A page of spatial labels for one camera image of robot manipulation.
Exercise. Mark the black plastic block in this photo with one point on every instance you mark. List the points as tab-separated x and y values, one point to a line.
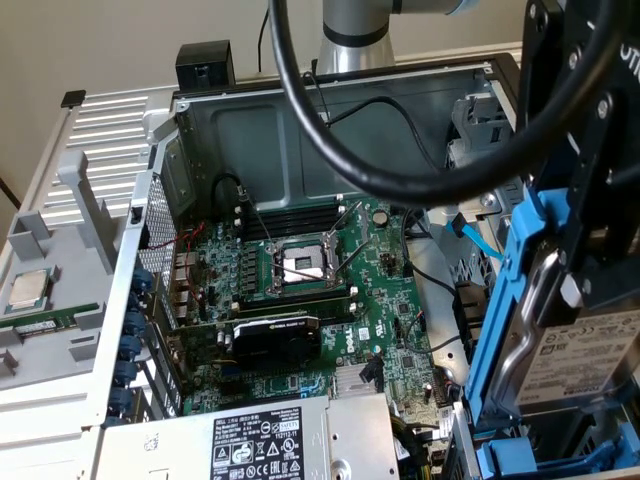
205	65

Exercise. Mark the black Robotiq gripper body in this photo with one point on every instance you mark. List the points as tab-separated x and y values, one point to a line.
632	110

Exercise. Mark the green RAM stick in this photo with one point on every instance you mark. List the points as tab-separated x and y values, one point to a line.
45	324

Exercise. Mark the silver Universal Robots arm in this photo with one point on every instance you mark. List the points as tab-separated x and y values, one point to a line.
350	50

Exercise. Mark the silver chipset heatsink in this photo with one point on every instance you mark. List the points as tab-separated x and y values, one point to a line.
352	382

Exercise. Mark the grey power supply unit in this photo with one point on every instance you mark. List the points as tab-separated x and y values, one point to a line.
200	440

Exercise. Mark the metal socket cover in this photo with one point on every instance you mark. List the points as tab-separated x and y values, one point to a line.
363	220

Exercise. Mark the grey plastic parts rack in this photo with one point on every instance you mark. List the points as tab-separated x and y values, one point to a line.
75	280

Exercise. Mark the black tripod leg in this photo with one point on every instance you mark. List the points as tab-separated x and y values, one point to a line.
10	192

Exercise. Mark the black plastic disk bay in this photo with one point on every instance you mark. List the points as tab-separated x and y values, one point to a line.
467	310

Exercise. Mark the round coin battery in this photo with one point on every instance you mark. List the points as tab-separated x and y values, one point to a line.
381	217

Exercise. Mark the metal locking lever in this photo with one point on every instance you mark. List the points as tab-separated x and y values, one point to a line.
260	222

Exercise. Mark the black profile end cap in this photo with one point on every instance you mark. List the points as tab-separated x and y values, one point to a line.
73	98

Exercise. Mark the silver CPU chip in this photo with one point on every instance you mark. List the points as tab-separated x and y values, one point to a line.
29	289

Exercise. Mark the black graphics card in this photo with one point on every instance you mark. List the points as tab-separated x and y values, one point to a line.
275	340

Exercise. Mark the open Dell PC case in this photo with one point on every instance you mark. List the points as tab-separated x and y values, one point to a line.
240	140

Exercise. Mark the metal port block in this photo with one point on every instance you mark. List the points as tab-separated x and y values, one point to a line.
181	285

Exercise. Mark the metal drive cage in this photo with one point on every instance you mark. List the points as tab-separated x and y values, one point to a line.
480	115

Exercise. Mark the hard disk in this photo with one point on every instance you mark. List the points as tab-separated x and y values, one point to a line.
505	455
575	350

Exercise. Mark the blue slot retention clip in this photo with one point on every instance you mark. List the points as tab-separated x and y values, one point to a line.
120	401
142	278
125	374
134	324
131	348

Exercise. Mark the black RAM slot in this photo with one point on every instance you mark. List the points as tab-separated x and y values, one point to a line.
290	300
295	229
335	316
295	216

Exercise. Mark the green motherboard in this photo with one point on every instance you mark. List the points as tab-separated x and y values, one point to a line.
225	260

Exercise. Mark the CPU socket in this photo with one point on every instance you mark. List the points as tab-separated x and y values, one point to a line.
300	265

